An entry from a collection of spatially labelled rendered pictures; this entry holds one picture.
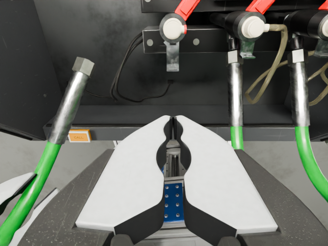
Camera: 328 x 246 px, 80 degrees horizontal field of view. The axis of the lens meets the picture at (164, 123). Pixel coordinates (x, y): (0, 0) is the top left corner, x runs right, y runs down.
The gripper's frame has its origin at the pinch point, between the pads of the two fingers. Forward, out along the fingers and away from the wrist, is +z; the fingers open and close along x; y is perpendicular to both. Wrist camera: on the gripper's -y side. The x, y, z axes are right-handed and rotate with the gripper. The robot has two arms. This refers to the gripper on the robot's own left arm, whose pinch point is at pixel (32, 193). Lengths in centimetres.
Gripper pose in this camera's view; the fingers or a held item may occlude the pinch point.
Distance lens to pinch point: 22.9
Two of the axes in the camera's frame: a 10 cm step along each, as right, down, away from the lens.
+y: -2.6, 2.5, 9.3
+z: 5.4, -7.6, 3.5
